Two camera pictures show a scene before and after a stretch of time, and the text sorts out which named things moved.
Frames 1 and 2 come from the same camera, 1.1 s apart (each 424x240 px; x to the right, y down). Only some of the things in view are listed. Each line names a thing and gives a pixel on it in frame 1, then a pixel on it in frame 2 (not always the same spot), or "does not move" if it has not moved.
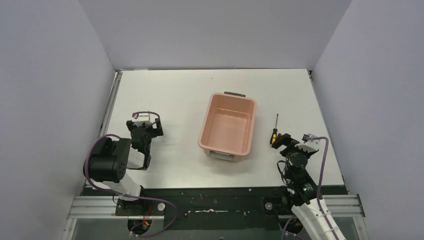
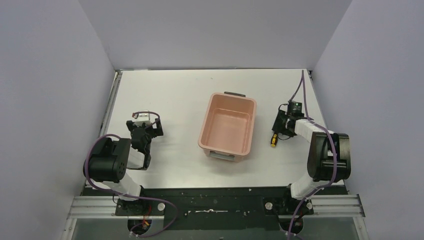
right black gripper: [286, 140] → [277, 127]
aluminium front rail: [336, 206] does not move
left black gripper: [142, 129] does not move
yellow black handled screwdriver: [274, 134] does not move
